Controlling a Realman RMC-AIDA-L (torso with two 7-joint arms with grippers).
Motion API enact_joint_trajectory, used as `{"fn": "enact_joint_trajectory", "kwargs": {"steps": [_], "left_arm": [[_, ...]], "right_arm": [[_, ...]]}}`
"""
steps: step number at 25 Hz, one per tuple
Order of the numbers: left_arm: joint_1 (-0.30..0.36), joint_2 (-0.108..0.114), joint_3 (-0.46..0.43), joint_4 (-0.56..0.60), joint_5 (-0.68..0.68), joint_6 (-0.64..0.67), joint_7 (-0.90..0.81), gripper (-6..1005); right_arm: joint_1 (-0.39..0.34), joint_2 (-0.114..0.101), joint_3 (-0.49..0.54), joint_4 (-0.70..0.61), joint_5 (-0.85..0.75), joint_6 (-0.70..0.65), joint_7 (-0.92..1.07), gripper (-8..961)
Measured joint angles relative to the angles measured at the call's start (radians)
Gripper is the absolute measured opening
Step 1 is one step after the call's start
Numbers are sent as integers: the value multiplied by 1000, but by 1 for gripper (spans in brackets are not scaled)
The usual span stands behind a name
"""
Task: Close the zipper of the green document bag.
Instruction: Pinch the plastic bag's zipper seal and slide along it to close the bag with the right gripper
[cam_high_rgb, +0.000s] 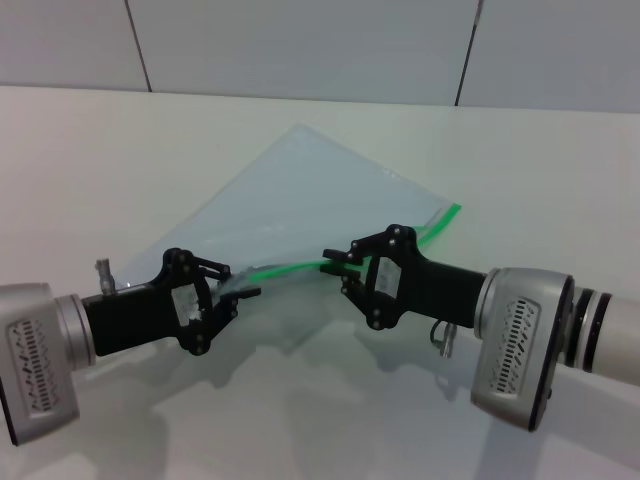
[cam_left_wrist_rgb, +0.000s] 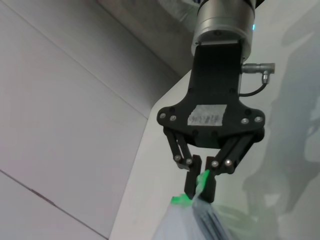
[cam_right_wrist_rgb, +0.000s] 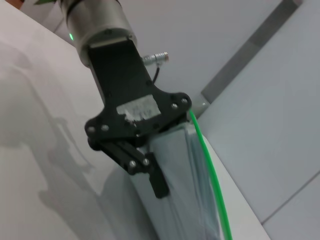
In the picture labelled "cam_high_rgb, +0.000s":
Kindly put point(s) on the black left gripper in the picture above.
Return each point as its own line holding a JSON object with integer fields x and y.
{"x": 135, "y": 320}

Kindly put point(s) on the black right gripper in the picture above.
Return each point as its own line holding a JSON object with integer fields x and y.
{"x": 440, "y": 290}

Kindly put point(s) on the clear green-zip document bag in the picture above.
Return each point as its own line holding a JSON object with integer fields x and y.
{"x": 310, "y": 200}

